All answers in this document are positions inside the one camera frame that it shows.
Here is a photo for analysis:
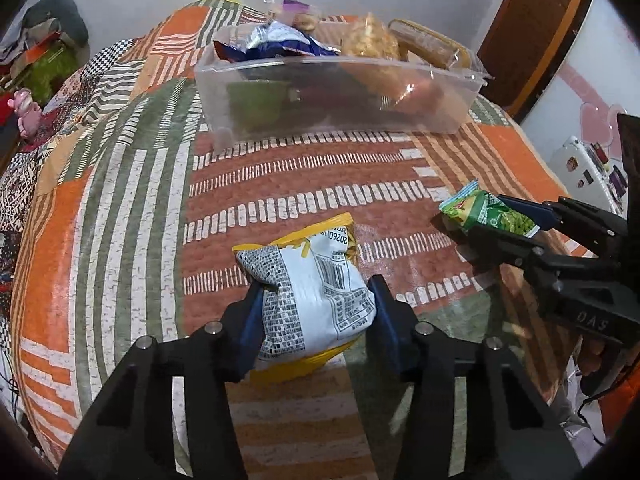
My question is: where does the purple biscuit sleeve packet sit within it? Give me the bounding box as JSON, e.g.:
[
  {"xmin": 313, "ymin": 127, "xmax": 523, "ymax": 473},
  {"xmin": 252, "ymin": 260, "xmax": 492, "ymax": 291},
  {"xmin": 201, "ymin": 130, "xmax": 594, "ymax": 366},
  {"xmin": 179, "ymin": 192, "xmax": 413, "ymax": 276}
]
[{"xmin": 266, "ymin": 0, "xmax": 321, "ymax": 32}]

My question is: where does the clear plastic storage bin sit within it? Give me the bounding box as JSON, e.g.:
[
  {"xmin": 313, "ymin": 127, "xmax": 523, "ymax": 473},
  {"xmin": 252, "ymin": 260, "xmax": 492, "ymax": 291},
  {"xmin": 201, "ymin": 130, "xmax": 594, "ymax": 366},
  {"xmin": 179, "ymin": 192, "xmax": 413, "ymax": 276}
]
[{"xmin": 194, "ymin": 20, "xmax": 490, "ymax": 152}]

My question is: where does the blue white chip bag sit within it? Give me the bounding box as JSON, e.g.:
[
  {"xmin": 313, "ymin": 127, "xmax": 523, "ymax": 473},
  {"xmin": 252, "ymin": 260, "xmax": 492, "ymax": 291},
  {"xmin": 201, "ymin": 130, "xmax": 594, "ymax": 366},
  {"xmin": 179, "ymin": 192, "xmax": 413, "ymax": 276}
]
[{"xmin": 213, "ymin": 21, "xmax": 340, "ymax": 63}]

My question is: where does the brown wooden door frame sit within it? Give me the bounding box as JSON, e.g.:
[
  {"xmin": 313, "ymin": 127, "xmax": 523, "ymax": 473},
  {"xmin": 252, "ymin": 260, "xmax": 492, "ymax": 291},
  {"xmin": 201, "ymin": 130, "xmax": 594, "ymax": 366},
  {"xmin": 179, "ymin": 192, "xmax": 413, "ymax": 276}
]
[{"xmin": 478, "ymin": 0, "xmax": 591, "ymax": 122}]

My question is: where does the green orange meatball snack packet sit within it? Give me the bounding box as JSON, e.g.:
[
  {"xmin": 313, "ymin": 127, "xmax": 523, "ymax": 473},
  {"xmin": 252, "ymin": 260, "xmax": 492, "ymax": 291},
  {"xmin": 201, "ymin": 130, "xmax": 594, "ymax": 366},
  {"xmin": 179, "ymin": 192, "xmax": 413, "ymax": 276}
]
[{"xmin": 341, "ymin": 13, "xmax": 404, "ymax": 98}]

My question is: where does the green pea snack packet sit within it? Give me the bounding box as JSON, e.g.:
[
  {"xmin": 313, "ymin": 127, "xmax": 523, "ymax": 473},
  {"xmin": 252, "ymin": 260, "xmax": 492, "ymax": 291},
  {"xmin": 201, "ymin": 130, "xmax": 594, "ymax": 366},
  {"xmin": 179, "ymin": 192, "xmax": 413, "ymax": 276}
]
[{"xmin": 439, "ymin": 180, "xmax": 539, "ymax": 237}]

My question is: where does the pink plush toy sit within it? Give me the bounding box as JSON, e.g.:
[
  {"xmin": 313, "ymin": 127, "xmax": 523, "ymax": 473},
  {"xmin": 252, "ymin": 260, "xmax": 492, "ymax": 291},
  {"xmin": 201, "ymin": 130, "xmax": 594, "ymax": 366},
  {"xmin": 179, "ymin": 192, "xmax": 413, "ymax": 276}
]
[{"xmin": 8, "ymin": 88, "xmax": 42, "ymax": 141}]

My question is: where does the green printed bag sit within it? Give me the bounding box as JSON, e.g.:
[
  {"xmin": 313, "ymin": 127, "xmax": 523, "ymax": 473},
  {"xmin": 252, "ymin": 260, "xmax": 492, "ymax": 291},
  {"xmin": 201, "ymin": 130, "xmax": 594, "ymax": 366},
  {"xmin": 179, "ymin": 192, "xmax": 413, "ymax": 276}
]
[{"xmin": 18, "ymin": 41, "xmax": 79, "ymax": 107}]

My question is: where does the yellow white snack bag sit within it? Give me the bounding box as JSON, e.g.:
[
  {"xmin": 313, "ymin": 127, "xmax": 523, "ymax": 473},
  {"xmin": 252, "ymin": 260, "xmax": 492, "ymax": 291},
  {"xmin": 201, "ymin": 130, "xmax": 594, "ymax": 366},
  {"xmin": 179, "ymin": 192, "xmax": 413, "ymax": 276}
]
[{"xmin": 232, "ymin": 212, "xmax": 376, "ymax": 386}]

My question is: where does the right hand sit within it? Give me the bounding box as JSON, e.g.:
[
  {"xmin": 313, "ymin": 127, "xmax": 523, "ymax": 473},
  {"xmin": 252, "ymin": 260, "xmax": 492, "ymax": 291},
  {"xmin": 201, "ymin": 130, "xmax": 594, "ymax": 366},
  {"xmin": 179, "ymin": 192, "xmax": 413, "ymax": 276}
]
[{"xmin": 577, "ymin": 335, "xmax": 639, "ymax": 396}]

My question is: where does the patchwork striped bed blanket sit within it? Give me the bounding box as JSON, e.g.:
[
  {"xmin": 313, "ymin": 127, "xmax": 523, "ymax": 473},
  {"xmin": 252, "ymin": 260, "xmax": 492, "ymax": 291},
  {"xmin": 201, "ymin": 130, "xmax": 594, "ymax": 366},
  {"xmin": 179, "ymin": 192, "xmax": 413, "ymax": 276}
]
[{"xmin": 11, "ymin": 0, "xmax": 576, "ymax": 464}]

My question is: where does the orange bread stick packet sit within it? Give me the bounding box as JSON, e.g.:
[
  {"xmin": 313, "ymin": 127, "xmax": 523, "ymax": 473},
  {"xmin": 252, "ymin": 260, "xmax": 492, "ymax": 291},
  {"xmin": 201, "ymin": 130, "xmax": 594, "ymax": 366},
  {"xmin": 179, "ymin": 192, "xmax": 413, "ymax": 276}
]
[{"xmin": 388, "ymin": 18, "xmax": 472, "ymax": 70}]

